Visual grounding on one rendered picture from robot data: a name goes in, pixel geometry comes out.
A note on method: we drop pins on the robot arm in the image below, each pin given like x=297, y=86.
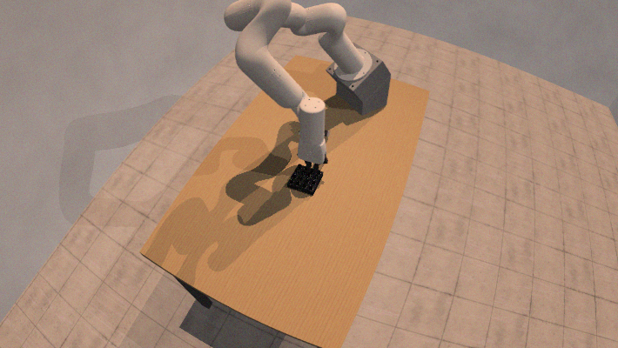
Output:
x=260, y=20

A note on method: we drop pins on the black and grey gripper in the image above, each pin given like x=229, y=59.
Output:
x=312, y=154

